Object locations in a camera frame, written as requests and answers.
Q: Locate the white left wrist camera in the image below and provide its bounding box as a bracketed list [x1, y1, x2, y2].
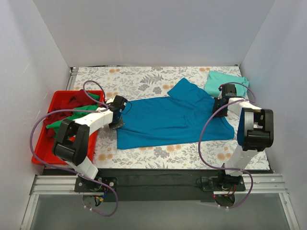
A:
[106, 97, 115, 104]

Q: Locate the dark red t shirt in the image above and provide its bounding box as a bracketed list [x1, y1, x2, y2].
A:
[43, 90, 94, 138]

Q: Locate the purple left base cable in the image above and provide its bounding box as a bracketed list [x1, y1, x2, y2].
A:
[81, 178, 119, 218]

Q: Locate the red plastic bin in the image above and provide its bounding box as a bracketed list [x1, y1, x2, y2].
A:
[35, 91, 105, 165]

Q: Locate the blue t shirt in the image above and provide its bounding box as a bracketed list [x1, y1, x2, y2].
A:
[117, 78, 235, 150]

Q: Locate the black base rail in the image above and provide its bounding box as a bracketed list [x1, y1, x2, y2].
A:
[74, 168, 245, 203]

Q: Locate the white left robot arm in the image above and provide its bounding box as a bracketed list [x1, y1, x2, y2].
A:
[52, 95, 128, 192]

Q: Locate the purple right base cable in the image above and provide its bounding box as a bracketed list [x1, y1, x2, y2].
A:
[215, 171, 254, 208]

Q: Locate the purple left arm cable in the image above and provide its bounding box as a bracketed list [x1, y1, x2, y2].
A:
[29, 80, 113, 179]

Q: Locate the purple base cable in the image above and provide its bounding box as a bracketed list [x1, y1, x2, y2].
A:
[81, 178, 119, 218]
[215, 171, 254, 208]

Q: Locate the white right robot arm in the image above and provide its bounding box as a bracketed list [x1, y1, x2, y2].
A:
[210, 82, 274, 191]

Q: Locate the folded mint green t shirt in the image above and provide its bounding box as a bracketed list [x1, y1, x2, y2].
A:
[204, 70, 249, 97]

